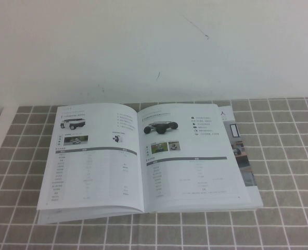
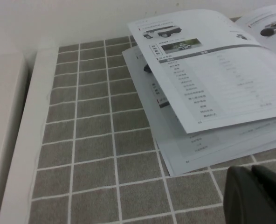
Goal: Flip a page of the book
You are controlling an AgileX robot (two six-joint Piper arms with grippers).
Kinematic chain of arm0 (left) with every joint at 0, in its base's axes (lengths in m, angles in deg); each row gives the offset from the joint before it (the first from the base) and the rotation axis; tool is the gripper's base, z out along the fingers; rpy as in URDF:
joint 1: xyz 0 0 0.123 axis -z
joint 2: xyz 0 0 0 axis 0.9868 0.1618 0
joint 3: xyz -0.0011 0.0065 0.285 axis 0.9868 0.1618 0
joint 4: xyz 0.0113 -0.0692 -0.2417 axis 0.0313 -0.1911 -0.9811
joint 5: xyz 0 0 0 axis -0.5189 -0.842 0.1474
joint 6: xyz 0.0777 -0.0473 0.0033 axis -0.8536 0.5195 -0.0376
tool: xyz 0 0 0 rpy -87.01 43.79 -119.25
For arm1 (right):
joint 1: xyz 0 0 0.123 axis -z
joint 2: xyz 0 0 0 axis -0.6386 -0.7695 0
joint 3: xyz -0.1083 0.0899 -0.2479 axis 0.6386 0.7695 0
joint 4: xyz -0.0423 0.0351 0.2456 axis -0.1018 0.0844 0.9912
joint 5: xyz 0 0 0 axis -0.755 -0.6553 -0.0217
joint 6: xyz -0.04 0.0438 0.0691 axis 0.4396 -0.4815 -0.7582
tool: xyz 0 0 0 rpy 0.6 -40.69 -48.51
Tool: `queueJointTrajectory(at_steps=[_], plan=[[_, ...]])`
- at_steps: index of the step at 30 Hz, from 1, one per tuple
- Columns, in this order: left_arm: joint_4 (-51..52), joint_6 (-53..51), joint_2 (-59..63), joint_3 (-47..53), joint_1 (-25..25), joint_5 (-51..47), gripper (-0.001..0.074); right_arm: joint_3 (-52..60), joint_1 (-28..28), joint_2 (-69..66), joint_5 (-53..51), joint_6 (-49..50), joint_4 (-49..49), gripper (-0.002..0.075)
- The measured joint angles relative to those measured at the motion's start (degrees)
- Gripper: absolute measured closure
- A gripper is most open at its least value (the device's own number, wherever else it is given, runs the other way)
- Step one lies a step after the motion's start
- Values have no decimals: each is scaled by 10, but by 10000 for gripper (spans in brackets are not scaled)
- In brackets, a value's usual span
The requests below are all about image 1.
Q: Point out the white product manual book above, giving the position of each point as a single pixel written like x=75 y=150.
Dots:
x=104 y=156

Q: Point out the grey white checked tablecloth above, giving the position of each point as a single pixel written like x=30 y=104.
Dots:
x=221 y=229

